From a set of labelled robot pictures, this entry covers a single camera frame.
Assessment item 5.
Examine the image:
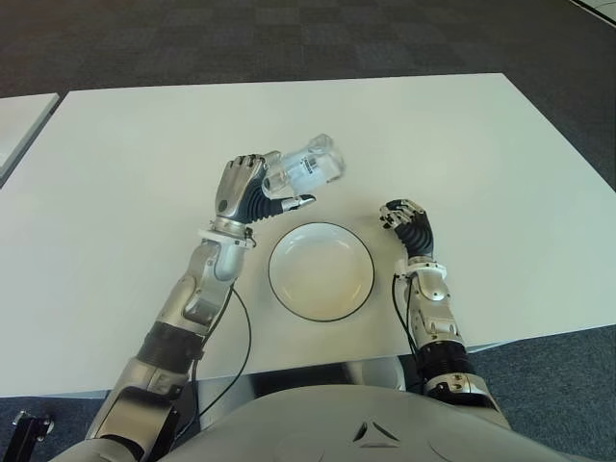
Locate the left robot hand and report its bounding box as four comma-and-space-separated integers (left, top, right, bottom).
214, 151, 318, 227

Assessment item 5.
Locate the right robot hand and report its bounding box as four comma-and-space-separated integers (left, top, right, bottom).
377, 197, 437, 260

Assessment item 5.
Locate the clear water bottle blue cap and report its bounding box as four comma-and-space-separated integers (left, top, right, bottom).
262, 134, 347, 201

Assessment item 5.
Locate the white plate black rim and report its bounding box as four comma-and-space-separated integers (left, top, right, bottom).
268, 220, 375, 322

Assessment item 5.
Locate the grey robot torso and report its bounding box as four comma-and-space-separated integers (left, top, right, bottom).
57, 374, 545, 462

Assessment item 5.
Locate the neighbouring white table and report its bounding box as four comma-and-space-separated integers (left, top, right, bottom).
0, 92, 62, 182

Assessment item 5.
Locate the black caster wheel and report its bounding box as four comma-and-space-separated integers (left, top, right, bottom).
12, 408, 54, 445

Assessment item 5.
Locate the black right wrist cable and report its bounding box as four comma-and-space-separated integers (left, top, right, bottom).
392, 272, 425, 382

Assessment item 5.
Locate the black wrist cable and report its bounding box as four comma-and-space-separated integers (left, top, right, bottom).
191, 283, 254, 430
392, 272, 425, 382

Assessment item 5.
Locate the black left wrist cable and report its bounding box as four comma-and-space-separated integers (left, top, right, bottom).
191, 283, 254, 430

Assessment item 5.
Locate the white rounded pedestal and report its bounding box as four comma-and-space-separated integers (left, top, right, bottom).
336, 358, 408, 394

